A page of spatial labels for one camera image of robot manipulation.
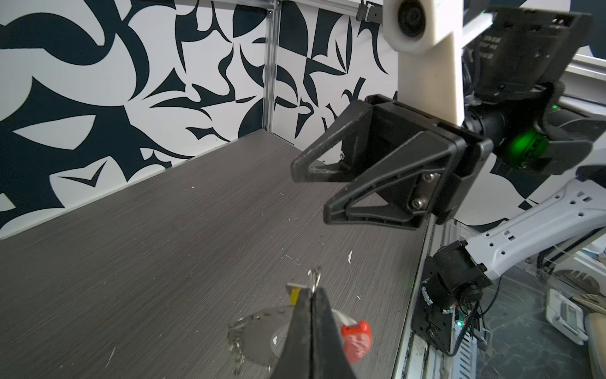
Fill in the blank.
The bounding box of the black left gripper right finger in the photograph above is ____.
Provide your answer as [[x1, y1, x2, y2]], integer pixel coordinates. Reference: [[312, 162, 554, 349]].
[[311, 287, 356, 379]]

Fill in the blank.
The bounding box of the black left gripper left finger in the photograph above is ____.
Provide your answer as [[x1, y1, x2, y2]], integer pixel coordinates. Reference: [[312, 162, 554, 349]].
[[271, 288, 312, 379]]

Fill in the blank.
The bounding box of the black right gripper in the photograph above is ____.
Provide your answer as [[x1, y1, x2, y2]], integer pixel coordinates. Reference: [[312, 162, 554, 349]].
[[290, 96, 492, 230]]

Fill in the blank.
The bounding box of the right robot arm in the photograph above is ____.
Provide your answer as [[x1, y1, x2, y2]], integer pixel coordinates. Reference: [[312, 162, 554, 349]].
[[291, 1, 605, 310]]

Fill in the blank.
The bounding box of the slotted cable duct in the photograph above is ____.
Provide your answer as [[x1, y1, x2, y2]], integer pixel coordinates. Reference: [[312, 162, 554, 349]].
[[451, 329, 478, 379]]

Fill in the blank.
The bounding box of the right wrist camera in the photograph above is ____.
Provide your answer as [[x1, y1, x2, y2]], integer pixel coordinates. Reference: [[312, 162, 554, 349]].
[[383, 1, 465, 125]]

